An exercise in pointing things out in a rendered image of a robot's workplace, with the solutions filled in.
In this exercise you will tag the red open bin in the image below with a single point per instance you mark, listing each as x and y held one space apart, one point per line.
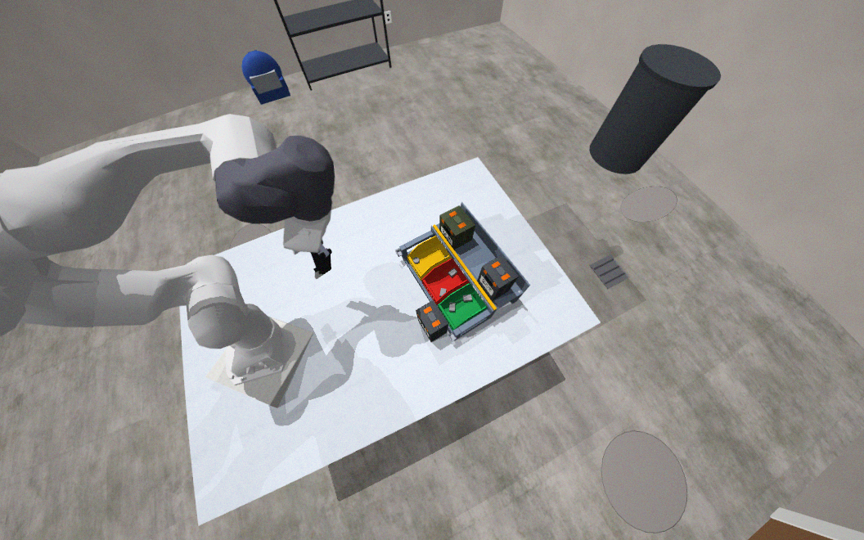
438 278

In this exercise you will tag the yellow flat bar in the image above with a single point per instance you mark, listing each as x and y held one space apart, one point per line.
465 268

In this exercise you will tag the yellow open bin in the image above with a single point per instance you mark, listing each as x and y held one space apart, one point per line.
431 254

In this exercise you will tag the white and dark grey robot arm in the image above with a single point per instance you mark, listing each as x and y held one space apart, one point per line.
83 198

